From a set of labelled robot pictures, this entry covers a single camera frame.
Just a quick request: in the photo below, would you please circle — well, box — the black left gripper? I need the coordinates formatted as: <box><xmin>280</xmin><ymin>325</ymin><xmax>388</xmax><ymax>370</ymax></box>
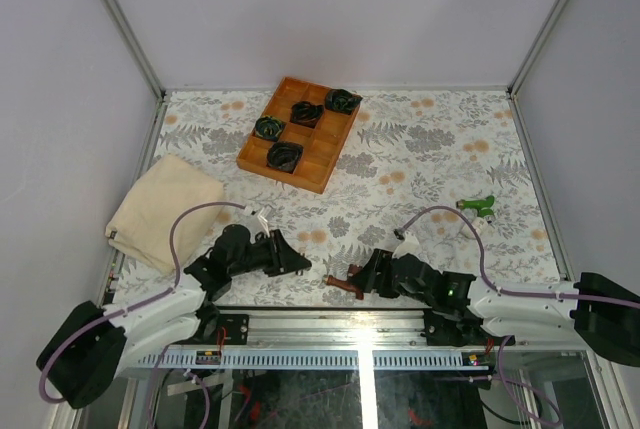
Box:
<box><xmin>231</xmin><ymin>231</ymin><xmax>313</xmax><ymax>279</ymax></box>

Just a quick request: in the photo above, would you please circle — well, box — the brown water faucet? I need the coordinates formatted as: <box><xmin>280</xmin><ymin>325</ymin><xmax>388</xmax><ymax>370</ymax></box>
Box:
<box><xmin>323</xmin><ymin>264</ymin><xmax>364</xmax><ymax>300</ymax></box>

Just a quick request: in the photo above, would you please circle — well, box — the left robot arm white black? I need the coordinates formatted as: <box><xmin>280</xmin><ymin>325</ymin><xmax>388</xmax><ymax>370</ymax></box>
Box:
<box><xmin>36</xmin><ymin>224</ymin><xmax>312</xmax><ymax>409</ymax></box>

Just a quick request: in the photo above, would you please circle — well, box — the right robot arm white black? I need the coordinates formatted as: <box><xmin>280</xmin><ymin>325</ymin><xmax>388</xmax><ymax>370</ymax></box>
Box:
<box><xmin>346</xmin><ymin>249</ymin><xmax>639</xmax><ymax>367</ymax></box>

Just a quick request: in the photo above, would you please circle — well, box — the green water faucet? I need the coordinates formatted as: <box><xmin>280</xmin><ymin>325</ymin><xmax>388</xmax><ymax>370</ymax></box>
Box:
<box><xmin>456</xmin><ymin>195</ymin><xmax>495</xmax><ymax>224</ymax></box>

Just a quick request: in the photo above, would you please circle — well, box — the white pipe fitting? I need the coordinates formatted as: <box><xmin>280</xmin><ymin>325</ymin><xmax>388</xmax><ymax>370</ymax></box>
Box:
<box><xmin>460</xmin><ymin>217</ymin><xmax>489</xmax><ymax>239</ymax></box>

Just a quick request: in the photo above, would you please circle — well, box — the beige folded cloth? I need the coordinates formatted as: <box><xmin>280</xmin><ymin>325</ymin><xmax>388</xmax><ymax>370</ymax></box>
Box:
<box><xmin>105</xmin><ymin>154</ymin><xmax>225</xmax><ymax>275</ymax></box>

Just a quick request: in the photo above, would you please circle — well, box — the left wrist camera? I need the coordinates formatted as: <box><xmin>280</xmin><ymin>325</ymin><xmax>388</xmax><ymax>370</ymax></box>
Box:
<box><xmin>243</xmin><ymin>205</ymin><xmax>273</xmax><ymax>237</ymax></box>

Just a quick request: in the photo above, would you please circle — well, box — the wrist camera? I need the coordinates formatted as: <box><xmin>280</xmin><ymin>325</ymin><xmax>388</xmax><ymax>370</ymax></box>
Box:
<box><xmin>393</xmin><ymin>228</ymin><xmax>420</xmax><ymax>258</ymax></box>
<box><xmin>243</xmin><ymin>205</ymin><xmax>273</xmax><ymax>237</ymax></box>

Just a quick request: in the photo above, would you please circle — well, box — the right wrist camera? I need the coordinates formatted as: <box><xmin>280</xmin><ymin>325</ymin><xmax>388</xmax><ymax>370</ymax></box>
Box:
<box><xmin>393</xmin><ymin>228</ymin><xmax>420</xmax><ymax>258</ymax></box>

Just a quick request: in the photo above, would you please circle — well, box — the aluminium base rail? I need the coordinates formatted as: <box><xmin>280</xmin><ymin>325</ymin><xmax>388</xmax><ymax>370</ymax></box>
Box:
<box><xmin>119</xmin><ymin>306</ymin><xmax>614</xmax><ymax>350</ymax></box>

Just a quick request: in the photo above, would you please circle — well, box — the black rolled strap bottom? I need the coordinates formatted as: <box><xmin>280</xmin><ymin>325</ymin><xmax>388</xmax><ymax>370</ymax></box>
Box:
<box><xmin>266</xmin><ymin>141</ymin><xmax>305</xmax><ymax>173</ymax></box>

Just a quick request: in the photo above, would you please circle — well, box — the white slotted cable duct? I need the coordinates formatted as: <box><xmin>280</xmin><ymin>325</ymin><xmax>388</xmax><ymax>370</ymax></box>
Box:
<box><xmin>133</xmin><ymin>349</ymin><xmax>489</xmax><ymax>371</ymax></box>

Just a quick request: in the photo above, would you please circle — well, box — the black green rolled strap left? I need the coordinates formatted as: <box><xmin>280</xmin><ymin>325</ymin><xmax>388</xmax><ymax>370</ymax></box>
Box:
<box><xmin>253</xmin><ymin>115</ymin><xmax>287</xmax><ymax>142</ymax></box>

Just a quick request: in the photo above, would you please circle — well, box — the black rolled strap upper middle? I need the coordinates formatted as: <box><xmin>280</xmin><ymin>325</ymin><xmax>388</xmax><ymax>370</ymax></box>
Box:
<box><xmin>290</xmin><ymin>100</ymin><xmax>325</xmax><ymax>127</ymax></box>

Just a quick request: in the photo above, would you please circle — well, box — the black rolled strap top right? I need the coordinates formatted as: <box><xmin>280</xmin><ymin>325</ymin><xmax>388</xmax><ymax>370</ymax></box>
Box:
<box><xmin>324</xmin><ymin>88</ymin><xmax>363</xmax><ymax>115</ymax></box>

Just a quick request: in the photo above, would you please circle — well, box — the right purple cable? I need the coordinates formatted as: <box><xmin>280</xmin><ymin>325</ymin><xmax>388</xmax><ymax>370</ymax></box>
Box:
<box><xmin>394</xmin><ymin>205</ymin><xmax>640</xmax><ymax>425</ymax></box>

